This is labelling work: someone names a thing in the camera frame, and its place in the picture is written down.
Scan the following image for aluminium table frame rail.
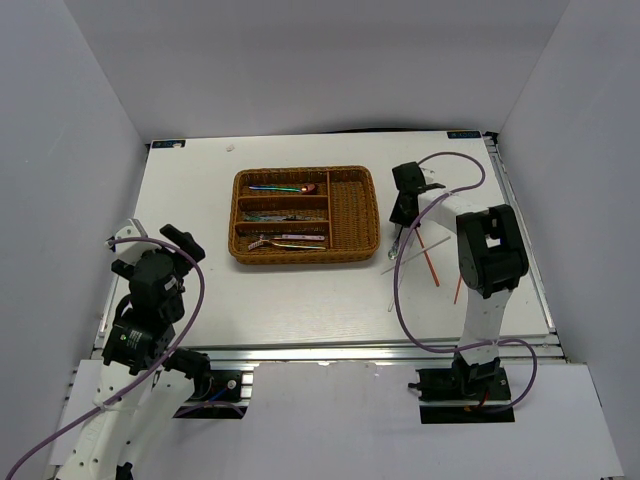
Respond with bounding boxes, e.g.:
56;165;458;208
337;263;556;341
92;130;576;369

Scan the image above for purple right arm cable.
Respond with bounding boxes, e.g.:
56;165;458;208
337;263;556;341
392;152;539;414

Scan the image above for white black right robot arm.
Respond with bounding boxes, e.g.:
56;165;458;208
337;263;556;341
390;162;529;399

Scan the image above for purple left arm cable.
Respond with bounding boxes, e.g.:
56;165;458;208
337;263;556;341
4;237;249;480

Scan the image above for blue table label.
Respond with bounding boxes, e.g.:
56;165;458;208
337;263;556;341
446;130;483;140
150;139;186;149

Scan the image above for red chopstick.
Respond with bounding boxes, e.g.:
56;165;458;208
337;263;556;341
453;276;462;305
415;228;440;288

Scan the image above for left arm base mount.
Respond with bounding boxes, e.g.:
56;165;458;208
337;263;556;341
174;369;253;420

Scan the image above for green handled table knife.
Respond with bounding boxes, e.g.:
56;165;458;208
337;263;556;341
243;215;292;223

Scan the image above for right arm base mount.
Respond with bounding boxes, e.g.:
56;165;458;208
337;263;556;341
408;368;515;425

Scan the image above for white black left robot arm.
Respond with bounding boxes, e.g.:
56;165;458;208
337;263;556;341
56;220;212;479

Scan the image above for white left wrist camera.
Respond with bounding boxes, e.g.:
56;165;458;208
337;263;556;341
105;218;160;265

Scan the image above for woven wicker cutlery tray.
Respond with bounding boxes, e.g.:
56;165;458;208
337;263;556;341
228;166;380;266

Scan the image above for right blue table label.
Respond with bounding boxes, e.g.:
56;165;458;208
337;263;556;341
446;130;483;140

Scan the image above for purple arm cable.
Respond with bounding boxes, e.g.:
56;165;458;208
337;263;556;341
392;152;539;414
4;237;249;480

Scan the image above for white chopstick short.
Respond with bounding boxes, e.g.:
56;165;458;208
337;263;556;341
380;235;451;275

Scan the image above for left blue table label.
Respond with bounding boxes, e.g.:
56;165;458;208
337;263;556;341
150;139;186;149

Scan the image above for red chopstick lower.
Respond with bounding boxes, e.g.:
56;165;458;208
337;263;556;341
453;276;462;305

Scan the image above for purple iridescent spoon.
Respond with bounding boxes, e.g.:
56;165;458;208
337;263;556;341
387;225;404;261

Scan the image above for pink handled fork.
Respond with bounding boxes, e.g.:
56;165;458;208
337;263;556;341
259;233;326;242

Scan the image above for red chopstick upper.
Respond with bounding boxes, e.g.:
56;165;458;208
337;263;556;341
415;228;440;288

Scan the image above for iridescent round bowl spoon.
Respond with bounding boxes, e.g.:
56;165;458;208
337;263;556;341
249;184;317;195

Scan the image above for silver patterned table knife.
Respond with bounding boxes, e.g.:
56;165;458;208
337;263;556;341
283;215;324;222

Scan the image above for white chopstick long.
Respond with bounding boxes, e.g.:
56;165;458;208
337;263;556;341
387;230;414;313

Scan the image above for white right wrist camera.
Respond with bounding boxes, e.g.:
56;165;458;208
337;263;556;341
421;168;435;185

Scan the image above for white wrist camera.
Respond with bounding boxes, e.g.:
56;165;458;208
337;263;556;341
421;168;435;185
105;218;160;265

